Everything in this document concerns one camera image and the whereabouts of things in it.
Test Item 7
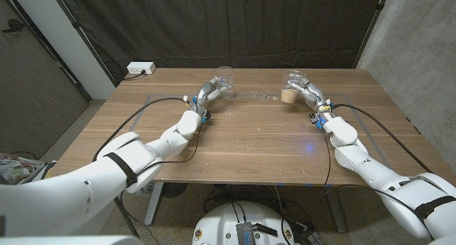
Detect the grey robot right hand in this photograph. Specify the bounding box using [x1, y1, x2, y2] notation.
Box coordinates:
[287, 75, 334, 128]

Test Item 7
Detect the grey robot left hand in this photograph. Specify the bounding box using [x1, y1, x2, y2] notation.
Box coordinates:
[190, 76, 229, 120]

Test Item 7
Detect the brown sugar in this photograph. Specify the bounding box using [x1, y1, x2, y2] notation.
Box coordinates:
[280, 88, 299, 104]

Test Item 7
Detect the wide clear plastic cup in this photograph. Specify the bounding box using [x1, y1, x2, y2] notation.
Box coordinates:
[280, 69, 309, 104]

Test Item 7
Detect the tall clear plastic cup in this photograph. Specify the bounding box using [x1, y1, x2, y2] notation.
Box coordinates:
[212, 66, 235, 98]

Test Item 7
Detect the white power strip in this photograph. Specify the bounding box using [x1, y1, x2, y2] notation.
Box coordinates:
[126, 61, 157, 75]

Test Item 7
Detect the black backdrop curtain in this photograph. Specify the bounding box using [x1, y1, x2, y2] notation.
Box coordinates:
[53, 0, 388, 85]

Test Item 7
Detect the black backdrop stand pole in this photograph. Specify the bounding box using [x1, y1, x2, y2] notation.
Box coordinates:
[48, 0, 118, 88]
[352, 0, 391, 70]

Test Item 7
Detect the grey table leg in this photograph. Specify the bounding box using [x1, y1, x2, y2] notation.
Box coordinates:
[144, 182, 165, 226]
[324, 186, 347, 234]

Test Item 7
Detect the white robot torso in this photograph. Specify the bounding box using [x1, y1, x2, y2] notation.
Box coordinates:
[191, 201, 296, 245]

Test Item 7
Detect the grey box on torso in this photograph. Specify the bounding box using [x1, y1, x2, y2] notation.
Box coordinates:
[236, 221, 257, 245]

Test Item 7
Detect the patterned bag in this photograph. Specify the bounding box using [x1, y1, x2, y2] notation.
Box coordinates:
[0, 152, 46, 184]

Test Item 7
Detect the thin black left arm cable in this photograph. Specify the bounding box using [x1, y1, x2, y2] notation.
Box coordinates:
[119, 122, 204, 245]

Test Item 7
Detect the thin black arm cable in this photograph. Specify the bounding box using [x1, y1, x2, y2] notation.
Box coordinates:
[119, 122, 204, 245]
[318, 129, 434, 241]

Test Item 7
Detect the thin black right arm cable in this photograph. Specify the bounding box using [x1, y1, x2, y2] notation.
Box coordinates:
[318, 129, 434, 241]

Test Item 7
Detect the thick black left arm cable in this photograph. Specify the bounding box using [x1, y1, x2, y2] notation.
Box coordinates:
[91, 97, 188, 163]

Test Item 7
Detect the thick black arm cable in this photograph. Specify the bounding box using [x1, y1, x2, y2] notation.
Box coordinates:
[333, 103, 434, 174]
[91, 97, 188, 163]

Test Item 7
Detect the black power cable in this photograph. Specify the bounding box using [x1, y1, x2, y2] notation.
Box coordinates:
[123, 70, 147, 81]

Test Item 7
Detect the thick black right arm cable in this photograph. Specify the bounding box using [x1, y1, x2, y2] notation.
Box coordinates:
[333, 103, 434, 174]

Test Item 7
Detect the black door handle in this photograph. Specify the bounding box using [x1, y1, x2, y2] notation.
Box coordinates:
[1, 19, 26, 34]

